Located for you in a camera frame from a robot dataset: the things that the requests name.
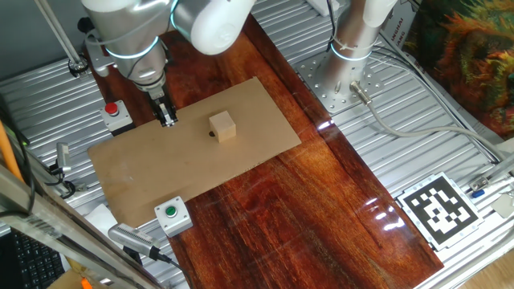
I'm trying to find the thick grey cable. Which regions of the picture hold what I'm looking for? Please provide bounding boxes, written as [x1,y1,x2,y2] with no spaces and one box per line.
[349,79,507,161]

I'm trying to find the silver depth camera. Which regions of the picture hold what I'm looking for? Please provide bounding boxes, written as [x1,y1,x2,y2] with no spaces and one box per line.
[107,223,161,260]

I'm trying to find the thin metal pole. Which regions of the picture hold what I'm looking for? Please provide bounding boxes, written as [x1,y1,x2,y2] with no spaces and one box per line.
[34,0,89,77]

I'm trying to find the white paper tag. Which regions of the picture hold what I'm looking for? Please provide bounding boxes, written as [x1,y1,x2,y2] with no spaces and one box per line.
[490,192,514,220]

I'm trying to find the grey box with red button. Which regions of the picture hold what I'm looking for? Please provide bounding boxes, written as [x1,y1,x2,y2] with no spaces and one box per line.
[99,99,137,137]

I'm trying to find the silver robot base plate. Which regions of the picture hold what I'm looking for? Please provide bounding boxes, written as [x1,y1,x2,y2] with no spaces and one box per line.
[295,51,385,116]

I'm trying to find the glossy red-brown wooden board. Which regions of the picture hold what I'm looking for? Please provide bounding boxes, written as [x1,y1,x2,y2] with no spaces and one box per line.
[82,3,445,289]

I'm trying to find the brown cardboard sheet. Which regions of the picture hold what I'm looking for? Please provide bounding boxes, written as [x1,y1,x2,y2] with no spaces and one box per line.
[87,75,303,229]

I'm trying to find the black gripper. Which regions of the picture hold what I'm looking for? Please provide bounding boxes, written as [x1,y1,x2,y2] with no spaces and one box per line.
[146,86,179,128]

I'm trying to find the small metal clamp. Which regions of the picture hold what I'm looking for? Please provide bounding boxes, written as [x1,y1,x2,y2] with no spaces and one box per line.
[468,175,490,192]

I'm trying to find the black camera cable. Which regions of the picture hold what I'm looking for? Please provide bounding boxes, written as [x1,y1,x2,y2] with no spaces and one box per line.
[154,250,194,289]

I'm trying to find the black white fiducial marker board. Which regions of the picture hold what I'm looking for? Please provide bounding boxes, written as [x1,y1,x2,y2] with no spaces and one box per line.
[395,171,485,252]

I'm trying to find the black foam-covered plug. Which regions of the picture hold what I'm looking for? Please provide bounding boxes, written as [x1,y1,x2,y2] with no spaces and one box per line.
[77,16,94,35]

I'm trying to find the colourful painted poster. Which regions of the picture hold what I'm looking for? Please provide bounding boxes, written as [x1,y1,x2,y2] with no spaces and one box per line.
[403,0,514,140]

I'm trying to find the grey metal frame bar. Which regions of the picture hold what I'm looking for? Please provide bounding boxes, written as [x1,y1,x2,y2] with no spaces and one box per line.
[0,164,161,289]

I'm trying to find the grey box with green button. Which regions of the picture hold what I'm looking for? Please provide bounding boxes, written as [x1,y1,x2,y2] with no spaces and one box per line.
[153,195,194,238]

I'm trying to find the light wooden block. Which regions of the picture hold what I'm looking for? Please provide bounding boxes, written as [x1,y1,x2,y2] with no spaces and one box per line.
[208,110,237,144]

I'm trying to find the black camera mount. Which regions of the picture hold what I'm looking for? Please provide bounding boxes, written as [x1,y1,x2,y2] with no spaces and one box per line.
[121,245,144,267]

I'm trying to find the black keyboard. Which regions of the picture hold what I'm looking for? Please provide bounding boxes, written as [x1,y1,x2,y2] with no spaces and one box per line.
[10,230,65,289]

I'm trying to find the white printed paper sign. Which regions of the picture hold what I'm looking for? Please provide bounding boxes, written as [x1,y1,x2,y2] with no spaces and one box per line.
[379,0,421,69]

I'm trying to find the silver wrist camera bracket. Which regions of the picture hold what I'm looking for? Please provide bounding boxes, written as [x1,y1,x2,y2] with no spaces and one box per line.
[84,34,117,78]

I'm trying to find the small silver camera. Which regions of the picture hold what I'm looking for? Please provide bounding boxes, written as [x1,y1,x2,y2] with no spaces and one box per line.
[55,142,73,174]

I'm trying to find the orange pole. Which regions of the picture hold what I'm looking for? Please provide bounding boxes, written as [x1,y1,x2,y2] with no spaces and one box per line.
[0,120,23,181]

